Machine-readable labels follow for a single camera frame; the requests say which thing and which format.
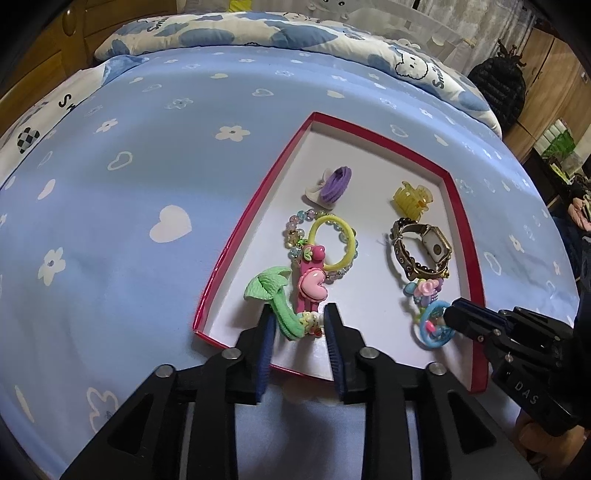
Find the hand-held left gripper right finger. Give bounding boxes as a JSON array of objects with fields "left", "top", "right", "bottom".
[{"left": 323, "top": 302, "right": 542, "bottom": 480}]

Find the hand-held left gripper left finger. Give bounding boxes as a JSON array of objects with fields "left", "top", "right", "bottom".
[{"left": 59, "top": 302, "right": 280, "bottom": 480}]

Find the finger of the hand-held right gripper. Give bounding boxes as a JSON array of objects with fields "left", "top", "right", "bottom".
[
  {"left": 455, "top": 298, "right": 509, "bottom": 329},
  {"left": 444, "top": 307, "right": 497, "bottom": 343}
]

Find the colourful flower charm bracelet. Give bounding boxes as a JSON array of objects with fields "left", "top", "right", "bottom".
[{"left": 404, "top": 276, "right": 455, "bottom": 350}]

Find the green leaf hair clip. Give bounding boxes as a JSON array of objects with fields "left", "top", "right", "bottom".
[{"left": 243, "top": 265, "right": 326, "bottom": 342}]

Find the pink heart hair clip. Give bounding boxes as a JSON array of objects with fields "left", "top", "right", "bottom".
[{"left": 293, "top": 244, "right": 329, "bottom": 319}]

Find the bronze wrist watch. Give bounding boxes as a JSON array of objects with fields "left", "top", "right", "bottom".
[{"left": 385, "top": 218, "right": 451, "bottom": 281}]

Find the yellow hair tie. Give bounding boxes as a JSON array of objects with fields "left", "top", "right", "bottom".
[{"left": 307, "top": 215, "right": 360, "bottom": 271}]

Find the pastel glass bead bracelet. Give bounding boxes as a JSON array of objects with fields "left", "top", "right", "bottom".
[{"left": 283, "top": 209, "right": 358, "bottom": 282}]

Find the red jewelry tray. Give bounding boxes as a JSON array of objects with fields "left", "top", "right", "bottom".
[{"left": 192, "top": 112, "right": 489, "bottom": 394}]

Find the person's right hand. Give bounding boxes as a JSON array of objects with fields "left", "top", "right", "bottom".
[{"left": 515, "top": 412, "right": 591, "bottom": 467}]

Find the yellow claw hair clip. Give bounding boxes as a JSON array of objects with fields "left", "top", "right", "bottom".
[{"left": 392, "top": 181, "right": 435, "bottom": 217}]

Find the pink cloth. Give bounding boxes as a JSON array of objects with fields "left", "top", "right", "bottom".
[{"left": 568, "top": 198, "right": 591, "bottom": 232}]

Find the blue flower print bed sheet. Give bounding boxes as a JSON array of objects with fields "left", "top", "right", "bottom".
[{"left": 0, "top": 44, "right": 580, "bottom": 480}]

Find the stack of green boxes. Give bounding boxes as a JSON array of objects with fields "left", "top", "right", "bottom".
[{"left": 536, "top": 117, "right": 583, "bottom": 162}]

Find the black down jacket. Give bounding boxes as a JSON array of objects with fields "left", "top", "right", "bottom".
[{"left": 467, "top": 39, "right": 527, "bottom": 134}]

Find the wooden wardrobe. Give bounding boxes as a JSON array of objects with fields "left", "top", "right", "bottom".
[{"left": 503, "top": 28, "right": 591, "bottom": 162}]

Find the grey patterned curtain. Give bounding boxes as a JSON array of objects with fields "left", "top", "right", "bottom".
[{"left": 416, "top": 0, "right": 536, "bottom": 61}]

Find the white printed pillow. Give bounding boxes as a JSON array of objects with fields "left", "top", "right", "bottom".
[{"left": 0, "top": 55, "right": 151, "bottom": 185}]

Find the blue and white printed quilt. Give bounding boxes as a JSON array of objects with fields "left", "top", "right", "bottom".
[{"left": 93, "top": 0, "right": 503, "bottom": 139}]

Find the wooden headboard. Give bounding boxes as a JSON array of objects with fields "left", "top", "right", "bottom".
[{"left": 0, "top": 0, "right": 112, "bottom": 134}]

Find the purple hair tie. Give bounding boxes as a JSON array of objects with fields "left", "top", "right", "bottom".
[{"left": 302, "top": 166, "right": 354, "bottom": 207}]

